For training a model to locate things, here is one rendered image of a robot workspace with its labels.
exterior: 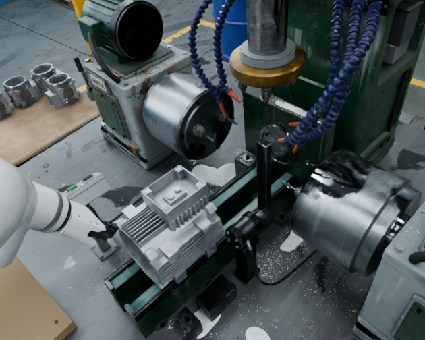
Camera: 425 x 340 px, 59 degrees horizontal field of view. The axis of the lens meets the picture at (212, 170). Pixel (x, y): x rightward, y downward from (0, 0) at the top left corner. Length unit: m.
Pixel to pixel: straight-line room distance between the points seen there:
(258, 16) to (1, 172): 0.63
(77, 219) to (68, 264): 0.50
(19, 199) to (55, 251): 0.96
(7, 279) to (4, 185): 0.76
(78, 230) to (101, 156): 0.81
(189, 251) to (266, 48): 0.49
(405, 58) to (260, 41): 0.51
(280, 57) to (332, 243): 0.42
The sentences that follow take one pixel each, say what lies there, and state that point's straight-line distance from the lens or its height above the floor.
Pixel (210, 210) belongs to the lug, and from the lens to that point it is 0.90.
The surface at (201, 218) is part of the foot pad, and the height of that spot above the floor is 1.07.
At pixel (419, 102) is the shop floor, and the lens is 3.27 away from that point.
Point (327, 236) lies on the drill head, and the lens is 0.87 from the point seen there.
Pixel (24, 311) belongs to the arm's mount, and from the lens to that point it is 1.12.
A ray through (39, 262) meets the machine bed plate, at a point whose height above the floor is 0.80.
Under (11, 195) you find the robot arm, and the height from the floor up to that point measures 1.55.
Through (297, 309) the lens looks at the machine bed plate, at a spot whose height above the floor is 0.80.
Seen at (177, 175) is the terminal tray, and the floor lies 1.13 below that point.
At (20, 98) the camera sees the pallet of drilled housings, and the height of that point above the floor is 0.24.
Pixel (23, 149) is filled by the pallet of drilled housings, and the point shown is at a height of 0.15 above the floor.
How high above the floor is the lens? 1.78
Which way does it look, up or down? 44 degrees down
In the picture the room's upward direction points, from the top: 8 degrees counter-clockwise
